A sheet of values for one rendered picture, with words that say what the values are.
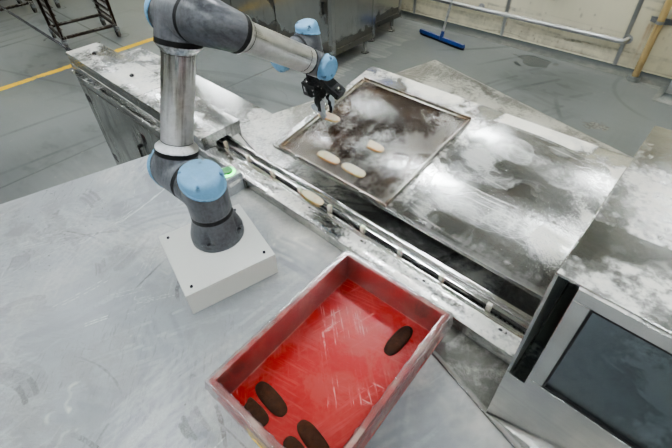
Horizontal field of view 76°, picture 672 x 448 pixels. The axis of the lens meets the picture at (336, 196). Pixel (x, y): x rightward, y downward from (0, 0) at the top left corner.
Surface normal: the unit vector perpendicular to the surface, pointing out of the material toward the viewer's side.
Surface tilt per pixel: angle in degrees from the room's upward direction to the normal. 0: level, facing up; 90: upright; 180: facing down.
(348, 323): 0
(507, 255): 10
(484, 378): 0
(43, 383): 0
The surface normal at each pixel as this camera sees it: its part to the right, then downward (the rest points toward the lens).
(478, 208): -0.15, -0.66
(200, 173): 0.07, -0.69
